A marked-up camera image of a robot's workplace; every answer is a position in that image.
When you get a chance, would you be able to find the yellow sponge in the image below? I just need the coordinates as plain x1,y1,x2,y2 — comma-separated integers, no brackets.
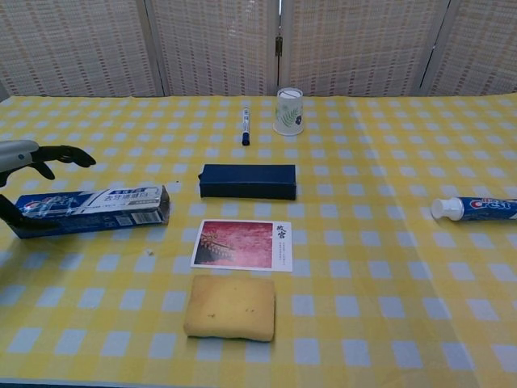
183,275,276,344

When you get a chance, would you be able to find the blue white toothpaste box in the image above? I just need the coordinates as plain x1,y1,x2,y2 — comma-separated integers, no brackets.
14,184,171,240

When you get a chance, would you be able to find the blue white toothpaste tube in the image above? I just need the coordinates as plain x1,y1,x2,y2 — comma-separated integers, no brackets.
430,196,517,222

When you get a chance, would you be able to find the yellow white checked tablecloth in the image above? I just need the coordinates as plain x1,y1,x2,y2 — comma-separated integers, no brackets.
0,95,517,388

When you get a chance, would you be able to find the red photo postcard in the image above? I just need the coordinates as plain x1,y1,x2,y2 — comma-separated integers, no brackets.
189,219,293,272

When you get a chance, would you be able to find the blue white marker pen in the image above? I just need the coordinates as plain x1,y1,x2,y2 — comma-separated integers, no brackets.
240,106,251,146

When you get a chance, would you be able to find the woven folding screen panel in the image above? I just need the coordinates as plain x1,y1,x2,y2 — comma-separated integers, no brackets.
145,0,280,98
0,0,157,98
419,0,517,96
278,0,449,98

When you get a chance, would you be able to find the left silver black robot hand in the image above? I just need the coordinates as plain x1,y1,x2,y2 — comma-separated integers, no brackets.
0,140,97,239

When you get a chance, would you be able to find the dark blue rectangular case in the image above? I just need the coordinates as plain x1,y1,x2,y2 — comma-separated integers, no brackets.
198,163,299,202

